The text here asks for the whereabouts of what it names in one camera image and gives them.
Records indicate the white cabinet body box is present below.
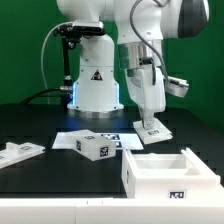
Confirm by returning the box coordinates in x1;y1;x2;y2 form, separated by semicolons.
121;148;224;200

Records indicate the white L-shaped fence wall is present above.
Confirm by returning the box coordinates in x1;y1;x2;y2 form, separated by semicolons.
0;190;224;224

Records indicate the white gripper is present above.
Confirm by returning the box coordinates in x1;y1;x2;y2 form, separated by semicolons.
125;65;166;129

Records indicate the small white cabinet block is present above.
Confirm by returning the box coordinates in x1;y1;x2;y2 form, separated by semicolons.
68;130;116;161

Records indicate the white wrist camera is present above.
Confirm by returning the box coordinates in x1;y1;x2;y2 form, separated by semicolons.
165;77;189;98

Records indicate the white cabinet door panel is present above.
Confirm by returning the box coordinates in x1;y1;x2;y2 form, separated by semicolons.
133;118;172;144

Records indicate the black camera on stand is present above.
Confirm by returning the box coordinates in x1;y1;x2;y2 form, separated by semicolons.
53;20;105;107

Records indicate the white marker base sheet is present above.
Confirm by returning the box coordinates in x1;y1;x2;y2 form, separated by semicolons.
52;132;143;150

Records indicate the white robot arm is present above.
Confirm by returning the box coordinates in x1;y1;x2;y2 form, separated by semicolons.
56;0;209;130

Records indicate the black power cable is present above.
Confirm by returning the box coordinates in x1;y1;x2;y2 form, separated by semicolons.
21;88;73;106

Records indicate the white cabinet top panel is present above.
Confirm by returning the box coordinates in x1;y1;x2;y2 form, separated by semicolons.
0;142;45;169

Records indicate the grey camera cable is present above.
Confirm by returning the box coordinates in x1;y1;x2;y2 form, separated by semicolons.
40;22;73;90

